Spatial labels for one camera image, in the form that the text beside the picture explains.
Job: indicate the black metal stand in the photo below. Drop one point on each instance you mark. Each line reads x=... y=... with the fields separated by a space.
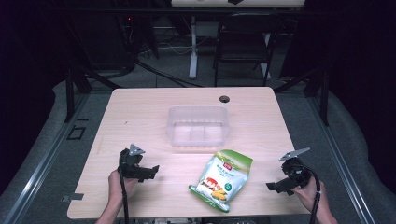
x=325 y=96
x=69 y=93

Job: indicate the green white snack bag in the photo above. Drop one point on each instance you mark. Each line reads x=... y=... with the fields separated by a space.
x=222 y=180

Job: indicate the black chair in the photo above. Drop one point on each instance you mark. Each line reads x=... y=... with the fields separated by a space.
x=244 y=46

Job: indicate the aluminium floor rail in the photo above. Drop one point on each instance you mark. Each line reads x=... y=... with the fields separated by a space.
x=341 y=168
x=40 y=165

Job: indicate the person's left hand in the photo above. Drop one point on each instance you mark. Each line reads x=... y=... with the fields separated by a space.
x=116 y=186

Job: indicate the white desk leg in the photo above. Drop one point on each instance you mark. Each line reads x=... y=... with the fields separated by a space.
x=193 y=49

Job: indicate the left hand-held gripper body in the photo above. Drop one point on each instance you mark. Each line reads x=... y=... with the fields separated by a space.
x=130 y=163

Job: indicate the person's right hand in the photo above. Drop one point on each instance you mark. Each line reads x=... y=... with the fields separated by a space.
x=309 y=196

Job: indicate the grey tape piece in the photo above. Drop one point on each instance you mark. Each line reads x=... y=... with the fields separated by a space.
x=73 y=197

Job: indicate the clear plastic container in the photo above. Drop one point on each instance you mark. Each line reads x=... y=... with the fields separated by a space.
x=198 y=126

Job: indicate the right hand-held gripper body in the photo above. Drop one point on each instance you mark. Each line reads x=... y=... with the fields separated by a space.
x=295 y=174

